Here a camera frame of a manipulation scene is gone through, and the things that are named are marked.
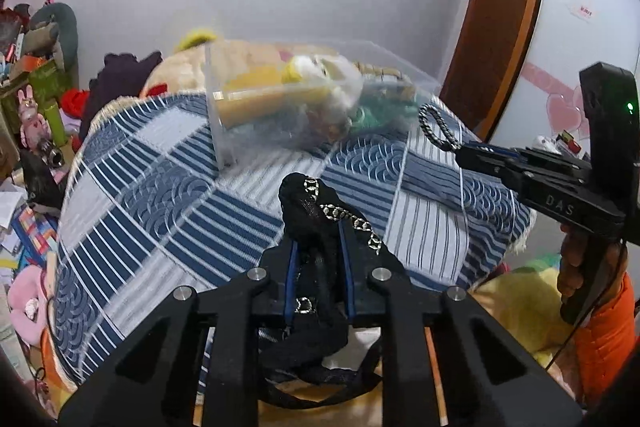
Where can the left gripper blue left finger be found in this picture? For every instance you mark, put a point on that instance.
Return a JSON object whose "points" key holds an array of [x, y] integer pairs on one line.
{"points": [[289, 306]]}

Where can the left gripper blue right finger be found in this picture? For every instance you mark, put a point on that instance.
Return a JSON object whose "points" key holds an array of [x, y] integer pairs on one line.
{"points": [[347, 268]]}

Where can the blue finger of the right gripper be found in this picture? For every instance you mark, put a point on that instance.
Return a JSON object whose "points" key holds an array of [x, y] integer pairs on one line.
{"points": [[487, 149]]}

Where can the black and white lace garment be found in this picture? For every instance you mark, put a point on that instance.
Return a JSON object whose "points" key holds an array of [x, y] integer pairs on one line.
{"points": [[311, 211]]}

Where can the green knitted cloth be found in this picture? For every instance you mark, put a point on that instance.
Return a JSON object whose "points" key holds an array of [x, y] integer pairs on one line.
{"points": [[376, 114]]}

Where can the yellow round plush toy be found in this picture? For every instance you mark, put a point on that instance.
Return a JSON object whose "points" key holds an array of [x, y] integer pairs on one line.
{"points": [[323, 80]]}

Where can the clear plastic storage bin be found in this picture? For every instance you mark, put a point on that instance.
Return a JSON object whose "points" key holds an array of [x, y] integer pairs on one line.
{"points": [[356, 51]]}

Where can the yellow sponge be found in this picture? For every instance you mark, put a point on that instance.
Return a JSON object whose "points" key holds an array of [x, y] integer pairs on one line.
{"points": [[256, 93]]}

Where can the white drawstring pouch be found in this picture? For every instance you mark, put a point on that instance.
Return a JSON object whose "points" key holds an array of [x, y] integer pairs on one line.
{"points": [[385, 84]]}

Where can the silver scrubbers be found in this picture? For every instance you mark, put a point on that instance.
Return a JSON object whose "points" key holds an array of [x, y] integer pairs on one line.
{"points": [[293, 128]]}

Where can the orange sleeve forearm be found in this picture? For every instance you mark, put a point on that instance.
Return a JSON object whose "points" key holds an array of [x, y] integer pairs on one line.
{"points": [[605, 344]]}

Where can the right hand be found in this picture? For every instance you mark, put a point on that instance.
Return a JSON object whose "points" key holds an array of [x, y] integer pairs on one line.
{"points": [[573, 249]]}

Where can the yellow plush cushion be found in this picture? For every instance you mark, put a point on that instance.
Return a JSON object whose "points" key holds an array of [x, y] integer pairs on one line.
{"points": [[527, 304]]}

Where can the wooden door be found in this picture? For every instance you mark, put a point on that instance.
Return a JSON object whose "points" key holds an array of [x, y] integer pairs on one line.
{"points": [[493, 42]]}

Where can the blue patterned tablecloth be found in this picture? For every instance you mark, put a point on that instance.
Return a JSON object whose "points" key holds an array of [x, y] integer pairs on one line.
{"points": [[147, 209]]}

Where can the white wardrobe door with hearts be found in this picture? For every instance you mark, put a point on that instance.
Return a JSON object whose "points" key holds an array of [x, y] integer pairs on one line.
{"points": [[569, 36]]}

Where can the beige blanket with patches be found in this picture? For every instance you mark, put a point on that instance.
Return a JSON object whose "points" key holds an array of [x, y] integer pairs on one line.
{"points": [[184, 71]]}

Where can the pink plush slipper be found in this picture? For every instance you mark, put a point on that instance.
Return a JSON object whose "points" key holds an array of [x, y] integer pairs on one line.
{"points": [[27, 301]]}

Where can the yellow curved headrest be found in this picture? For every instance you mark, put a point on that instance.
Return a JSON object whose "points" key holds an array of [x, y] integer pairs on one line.
{"points": [[194, 38]]}

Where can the dark purple garment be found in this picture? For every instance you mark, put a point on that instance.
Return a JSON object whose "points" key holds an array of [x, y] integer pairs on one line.
{"points": [[122, 75]]}

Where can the green thermos bottle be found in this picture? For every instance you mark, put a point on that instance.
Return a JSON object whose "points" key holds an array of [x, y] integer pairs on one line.
{"points": [[52, 114]]}

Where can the red plush item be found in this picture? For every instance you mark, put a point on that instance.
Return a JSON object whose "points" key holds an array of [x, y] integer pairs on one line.
{"points": [[73, 102]]}

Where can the pink rabbit plush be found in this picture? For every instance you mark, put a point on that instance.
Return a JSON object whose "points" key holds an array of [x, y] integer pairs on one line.
{"points": [[34, 127]]}

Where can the green cardboard storage box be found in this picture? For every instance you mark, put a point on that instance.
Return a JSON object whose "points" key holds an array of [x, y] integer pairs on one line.
{"points": [[47, 81]]}

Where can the grey green plush pillow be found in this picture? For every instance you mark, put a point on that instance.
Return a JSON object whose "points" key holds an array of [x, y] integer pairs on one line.
{"points": [[52, 32]]}

